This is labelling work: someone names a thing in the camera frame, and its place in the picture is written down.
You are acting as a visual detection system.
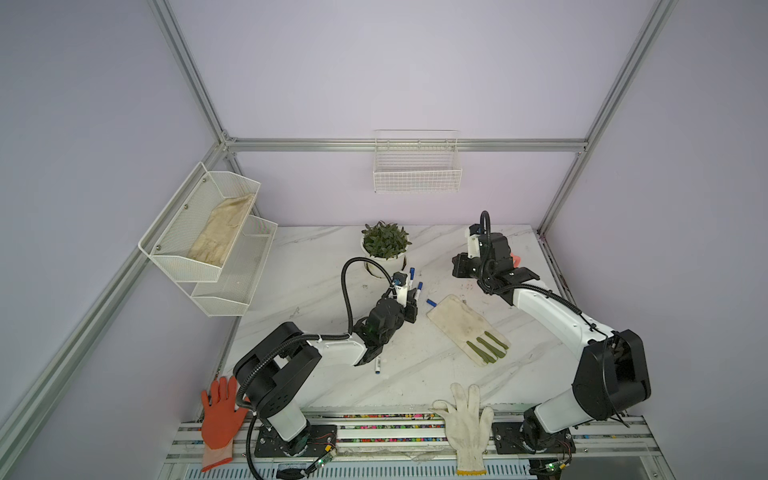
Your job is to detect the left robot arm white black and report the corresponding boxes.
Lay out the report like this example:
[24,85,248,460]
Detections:
[233,286,418,443]

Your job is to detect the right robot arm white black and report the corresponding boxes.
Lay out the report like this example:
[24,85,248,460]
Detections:
[452,224,651,452]

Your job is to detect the potted green plant white pot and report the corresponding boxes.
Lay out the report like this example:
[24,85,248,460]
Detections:
[361,221,411,275]

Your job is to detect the beige glove green fingers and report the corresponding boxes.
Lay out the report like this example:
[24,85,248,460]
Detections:
[427,295,510,367]

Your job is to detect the white knit glove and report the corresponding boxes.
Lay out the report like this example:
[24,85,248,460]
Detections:
[430,383,494,476]

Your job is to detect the lower white mesh shelf basket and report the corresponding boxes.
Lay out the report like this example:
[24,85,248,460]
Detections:
[191,215,278,317]

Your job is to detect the white mesh shelf basket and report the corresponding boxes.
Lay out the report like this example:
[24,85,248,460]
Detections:
[191,215,278,317]
[138,163,261,283]

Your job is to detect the beige cloth in basket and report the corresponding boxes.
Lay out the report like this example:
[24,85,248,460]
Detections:
[188,194,256,267]

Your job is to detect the red rubber glove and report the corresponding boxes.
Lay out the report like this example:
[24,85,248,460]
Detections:
[200,376,247,473]

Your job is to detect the upper white mesh shelf basket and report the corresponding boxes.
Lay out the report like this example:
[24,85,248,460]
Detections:
[138,163,261,283]

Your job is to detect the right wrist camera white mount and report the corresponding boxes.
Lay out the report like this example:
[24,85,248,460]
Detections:
[466,224,483,259]

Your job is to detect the white wire wall basket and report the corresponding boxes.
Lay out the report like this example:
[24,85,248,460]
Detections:
[373,129,463,194]

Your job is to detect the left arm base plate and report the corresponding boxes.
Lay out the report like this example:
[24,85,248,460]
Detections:
[250,424,338,459]

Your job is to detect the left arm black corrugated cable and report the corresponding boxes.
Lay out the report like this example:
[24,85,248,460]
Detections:
[235,256,394,480]

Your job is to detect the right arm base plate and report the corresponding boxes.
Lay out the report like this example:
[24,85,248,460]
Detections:
[492,421,575,454]

